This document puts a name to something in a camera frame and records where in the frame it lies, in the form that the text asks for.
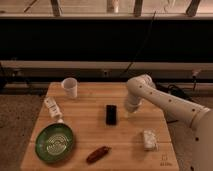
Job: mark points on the cream pusher end effector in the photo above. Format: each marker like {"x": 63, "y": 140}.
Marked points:
{"x": 128, "y": 115}

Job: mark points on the black eraser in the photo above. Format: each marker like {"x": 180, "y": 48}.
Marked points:
{"x": 111, "y": 115}

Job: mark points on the white paper cup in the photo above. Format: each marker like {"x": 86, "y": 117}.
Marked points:
{"x": 70, "y": 85}

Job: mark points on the brown sausage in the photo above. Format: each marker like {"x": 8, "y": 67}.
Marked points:
{"x": 97, "y": 154}

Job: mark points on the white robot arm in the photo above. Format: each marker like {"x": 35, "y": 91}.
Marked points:
{"x": 198, "y": 117}

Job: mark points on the green colander bowl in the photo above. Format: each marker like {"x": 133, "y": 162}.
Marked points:
{"x": 54, "y": 143}

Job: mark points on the white crumpled cloth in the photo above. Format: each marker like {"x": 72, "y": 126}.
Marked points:
{"x": 150, "y": 141}

